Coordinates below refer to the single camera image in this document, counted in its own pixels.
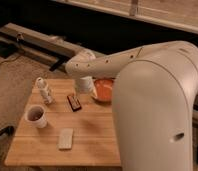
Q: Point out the dark brown eraser block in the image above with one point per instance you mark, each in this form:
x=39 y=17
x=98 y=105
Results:
x=74 y=102

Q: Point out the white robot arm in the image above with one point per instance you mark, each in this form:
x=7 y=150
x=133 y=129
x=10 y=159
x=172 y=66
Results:
x=152 y=102

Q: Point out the white paper cup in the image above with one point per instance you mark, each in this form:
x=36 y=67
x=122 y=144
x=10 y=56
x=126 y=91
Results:
x=35 y=115

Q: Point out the long wooden beam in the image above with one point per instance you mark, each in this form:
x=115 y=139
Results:
x=62 y=49

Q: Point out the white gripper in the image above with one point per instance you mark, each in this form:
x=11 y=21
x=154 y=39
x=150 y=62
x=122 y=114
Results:
x=84 y=85

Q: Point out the white plastic bottle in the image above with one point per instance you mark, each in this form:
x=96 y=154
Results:
x=44 y=90

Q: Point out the beige rectangular sponge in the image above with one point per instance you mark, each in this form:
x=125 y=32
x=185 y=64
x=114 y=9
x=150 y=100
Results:
x=65 y=139

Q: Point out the orange bowl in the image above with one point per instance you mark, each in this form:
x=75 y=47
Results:
x=102 y=91

